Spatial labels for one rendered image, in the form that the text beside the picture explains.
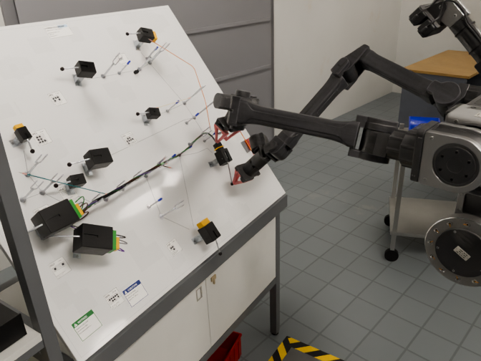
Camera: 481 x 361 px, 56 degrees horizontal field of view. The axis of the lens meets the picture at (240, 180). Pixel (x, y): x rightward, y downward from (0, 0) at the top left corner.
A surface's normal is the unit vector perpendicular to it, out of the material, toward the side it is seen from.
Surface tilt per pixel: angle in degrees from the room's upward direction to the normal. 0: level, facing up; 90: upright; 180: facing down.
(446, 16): 90
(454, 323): 0
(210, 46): 90
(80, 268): 53
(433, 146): 90
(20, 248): 90
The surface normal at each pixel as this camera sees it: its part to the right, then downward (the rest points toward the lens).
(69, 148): 0.65, -0.38
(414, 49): -0.68, 0.33
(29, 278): 0.84, 0.21
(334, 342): -0.04, -0.90
